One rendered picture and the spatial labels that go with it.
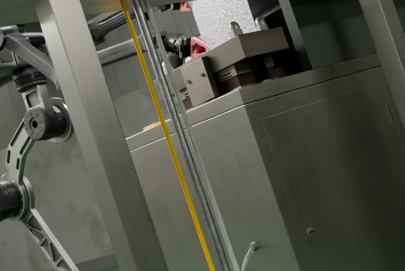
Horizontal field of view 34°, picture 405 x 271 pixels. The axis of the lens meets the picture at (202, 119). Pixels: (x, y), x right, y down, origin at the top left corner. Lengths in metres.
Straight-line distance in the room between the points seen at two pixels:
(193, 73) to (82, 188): 5.44
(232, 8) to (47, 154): 5.64
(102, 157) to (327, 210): 0.73
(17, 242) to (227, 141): 6.58
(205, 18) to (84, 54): 0.90
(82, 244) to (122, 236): 6.20
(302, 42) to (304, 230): 0.50
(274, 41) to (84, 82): 0.70
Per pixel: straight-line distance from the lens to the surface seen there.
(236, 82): 1.68
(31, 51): 2.54
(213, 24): 1.99
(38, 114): 2.85
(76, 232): 7.35
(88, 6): 1.39
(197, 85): 1.74
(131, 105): 6.49
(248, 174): 1.61
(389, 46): 1.75
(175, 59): 2.12
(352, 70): 1.88
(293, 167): 1.62
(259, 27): 1.73
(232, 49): 1.65
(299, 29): 1.78
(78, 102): 1.14
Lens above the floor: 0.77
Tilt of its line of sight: 3 degrees up
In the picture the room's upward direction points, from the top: 19 degrees counter-clockwise
